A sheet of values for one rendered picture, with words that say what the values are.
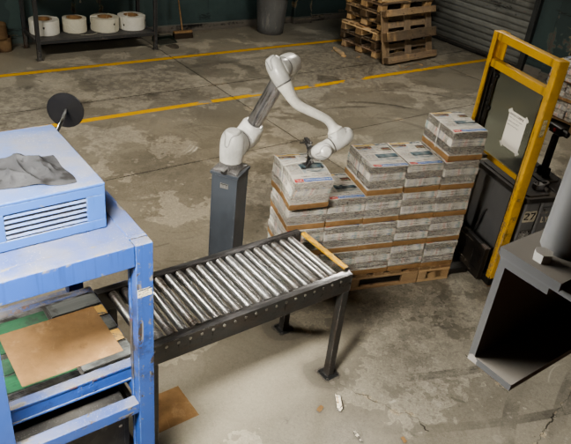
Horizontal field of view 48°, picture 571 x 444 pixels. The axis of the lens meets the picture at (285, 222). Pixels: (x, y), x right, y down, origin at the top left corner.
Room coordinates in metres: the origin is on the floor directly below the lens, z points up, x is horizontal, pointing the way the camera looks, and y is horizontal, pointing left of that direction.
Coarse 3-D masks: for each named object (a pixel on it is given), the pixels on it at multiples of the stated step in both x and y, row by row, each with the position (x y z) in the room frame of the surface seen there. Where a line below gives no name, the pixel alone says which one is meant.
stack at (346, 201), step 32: (352, 192) 4.00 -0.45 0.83; (416, 192) 4.12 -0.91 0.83; (288, 224) 3.75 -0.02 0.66; (384, 224) 4.03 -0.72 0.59; (416, 224) 4.14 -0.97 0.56; (320, 256) 3.88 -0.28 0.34; (352, 256) 3.96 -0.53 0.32; (384, 256) 4.05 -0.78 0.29; (416, 256) 4.16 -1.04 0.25; (352, 288) 3.97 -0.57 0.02
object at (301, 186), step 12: (288, 168) 3.78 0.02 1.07; (300, 168) 3.80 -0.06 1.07; (312, 168) 3.82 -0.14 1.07; (324, 168) 3.85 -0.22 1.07; (288, 180) 3.71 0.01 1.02; (300, 180) 3.67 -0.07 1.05; (312, 180) 3.69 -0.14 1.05; (324, 180) 3.72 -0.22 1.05; (288, 192) 3.68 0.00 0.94; (300, 192) 3.66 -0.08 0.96; (312, 192) 3.70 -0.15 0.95; (324, 192) 3.74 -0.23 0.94
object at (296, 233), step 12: (264, 240) 3.29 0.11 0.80; (276, 240) 3.32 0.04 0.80; (228, 252) 3.12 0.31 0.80; (240, 252) 3.15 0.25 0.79; (252, 252) 3.21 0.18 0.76; (180, 264) 2.95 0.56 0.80; (192, 264) 2.96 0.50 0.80; (204, 264) 3.00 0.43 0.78; (156, 276) 2.81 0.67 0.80; (108, 288) 2.66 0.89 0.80; (120, 288) 2.68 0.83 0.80; (156, 288) 2.81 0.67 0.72; (108, 300) 2.63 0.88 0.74
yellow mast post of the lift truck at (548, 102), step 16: (560, 64) 4.21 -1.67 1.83; (560, 80) 4.22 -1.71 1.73; (544, 96) 4.24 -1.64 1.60; (544, 112) 4.21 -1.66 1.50; (544, 128) 4.22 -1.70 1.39; (528, 144) 4.24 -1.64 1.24; (528, 160) 4.21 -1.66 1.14; (528, 176) 4.22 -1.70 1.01; (512, 192) 4.25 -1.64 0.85; (512, 208) 4.21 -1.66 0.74; (512, 224) 4.22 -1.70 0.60; (496, 240) 4.27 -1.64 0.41; (496, 256) 4.21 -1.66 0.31
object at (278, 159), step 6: (276, 156) 3.96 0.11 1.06; (282, 156) 3.96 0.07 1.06; (288, 156) 3.97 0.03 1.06; (294, 156) 3.99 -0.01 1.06; (300, 156) 4.00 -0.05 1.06; (306, 156) 4.01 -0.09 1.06; (276, 162) 3.93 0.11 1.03; (282, 162) 3.86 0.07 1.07; (288, 162) 3.87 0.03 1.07; (276, 168) 3.93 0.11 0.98; (276, 174) 3.90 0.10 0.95; (276, 180) 3.89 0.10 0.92
